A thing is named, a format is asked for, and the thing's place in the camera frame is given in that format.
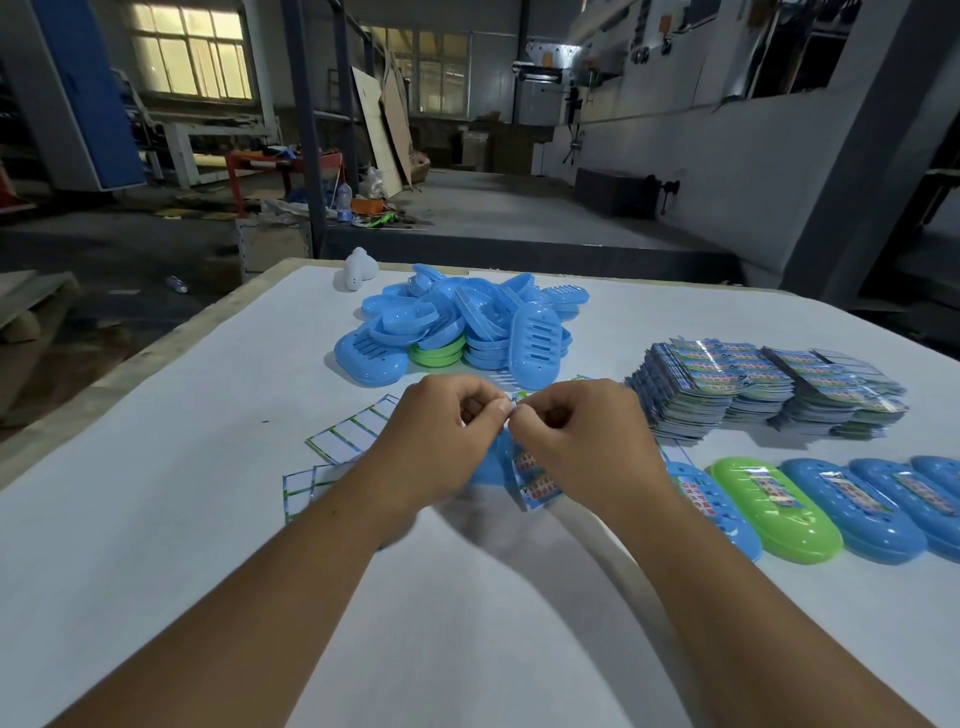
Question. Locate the person's left hand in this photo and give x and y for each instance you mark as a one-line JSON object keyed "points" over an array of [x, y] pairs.
{"points": [[435, 442]]}

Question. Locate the person's right hand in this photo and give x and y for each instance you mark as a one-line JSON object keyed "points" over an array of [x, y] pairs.
{"points": [[600, 450]]}

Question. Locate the green-edged sticker sheet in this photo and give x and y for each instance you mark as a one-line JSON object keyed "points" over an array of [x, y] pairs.
{"points": [[536, 480]]}

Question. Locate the fanned backing sheets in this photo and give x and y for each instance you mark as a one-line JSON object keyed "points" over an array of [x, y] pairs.
{"points": [[352, 435]]}

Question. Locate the stacks of colourful sticker sheets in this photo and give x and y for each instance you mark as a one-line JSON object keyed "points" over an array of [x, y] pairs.
{"points": [[690, 390]]}

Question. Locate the pile of blue soap dishes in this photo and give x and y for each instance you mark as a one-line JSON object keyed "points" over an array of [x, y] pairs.
{"points": [[480, 315]]}

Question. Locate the person's left forearm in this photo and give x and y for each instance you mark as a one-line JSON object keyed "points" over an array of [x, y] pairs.
{"points": [[225, 637]]}

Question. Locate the person's right forearm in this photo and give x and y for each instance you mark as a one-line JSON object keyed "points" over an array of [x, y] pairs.
{"points": [[750, 637]]}

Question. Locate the orange box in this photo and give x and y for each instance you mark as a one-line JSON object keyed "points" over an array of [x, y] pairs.
{"points": [[366, 206]]}

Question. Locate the black box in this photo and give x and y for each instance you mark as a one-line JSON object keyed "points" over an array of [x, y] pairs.
{"points": [[615, 193]]}

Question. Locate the small white plastic figure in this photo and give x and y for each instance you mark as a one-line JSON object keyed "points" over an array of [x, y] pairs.
{"points": [[358, 270]]}

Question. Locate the green tool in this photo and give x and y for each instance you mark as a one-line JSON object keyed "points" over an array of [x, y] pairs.
{"points": [[379, 220]]}

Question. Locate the pale wooden crate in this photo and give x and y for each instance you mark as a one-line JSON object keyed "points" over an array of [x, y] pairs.
{"points": [[274, 247]]}

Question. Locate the clear water bottle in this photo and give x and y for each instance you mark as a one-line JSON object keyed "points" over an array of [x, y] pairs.
{"points": [[344, 204]]}

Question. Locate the white plastic bag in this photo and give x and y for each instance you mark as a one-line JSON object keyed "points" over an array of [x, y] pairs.
{"points": [[373, 184]]}

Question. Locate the wicker basket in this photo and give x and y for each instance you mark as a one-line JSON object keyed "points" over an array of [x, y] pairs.
{"points": [[420, 169]]}

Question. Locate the plastic bottle on floor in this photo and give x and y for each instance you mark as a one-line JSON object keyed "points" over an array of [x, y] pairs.
{"points": [[178, 285]]}

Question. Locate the pale leaning plywood board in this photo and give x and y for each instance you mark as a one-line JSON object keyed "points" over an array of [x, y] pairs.
{"points": [[375, 135]]}

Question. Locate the brown leaning board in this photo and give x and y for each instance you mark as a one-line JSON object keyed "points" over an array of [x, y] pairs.
{"points": [[397, 127]]}

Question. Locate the red metal table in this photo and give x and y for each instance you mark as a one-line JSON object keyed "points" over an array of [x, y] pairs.
{"points": [[262, 159]]}

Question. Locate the silver machine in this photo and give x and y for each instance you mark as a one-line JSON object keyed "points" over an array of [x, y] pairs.
{"points": [[540, 97]]}

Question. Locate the wide window with grid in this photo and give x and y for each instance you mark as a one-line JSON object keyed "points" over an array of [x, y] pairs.
{"points": [[431, 75]]}

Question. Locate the grey slanted pillar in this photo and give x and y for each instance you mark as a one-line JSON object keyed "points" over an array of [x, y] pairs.
{"points": [[862, 187]]}

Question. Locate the wooden pallet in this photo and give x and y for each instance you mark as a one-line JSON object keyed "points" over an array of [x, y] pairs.
{"points": [[30, 300]]}

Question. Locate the large bright window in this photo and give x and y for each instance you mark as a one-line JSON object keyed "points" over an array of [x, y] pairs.
{"points": [[187, 60]]}

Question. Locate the blue and white machine cabinet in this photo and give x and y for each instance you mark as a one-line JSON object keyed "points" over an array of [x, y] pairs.
{"points": [[82, 97]]}

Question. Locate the black wall plug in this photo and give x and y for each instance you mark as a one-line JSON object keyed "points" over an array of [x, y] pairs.
{"points": [[667, 187]]}

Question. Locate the thick dark steel post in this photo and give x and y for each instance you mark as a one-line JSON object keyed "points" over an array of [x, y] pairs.
{"points": [[307, 150]]}

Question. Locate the thin dark steel post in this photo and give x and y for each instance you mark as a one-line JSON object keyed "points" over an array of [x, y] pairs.
{"points": [[346, 112]]}

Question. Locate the white metal workbench frame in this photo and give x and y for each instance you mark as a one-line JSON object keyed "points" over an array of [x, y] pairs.
{"points": [[184, 154]]}

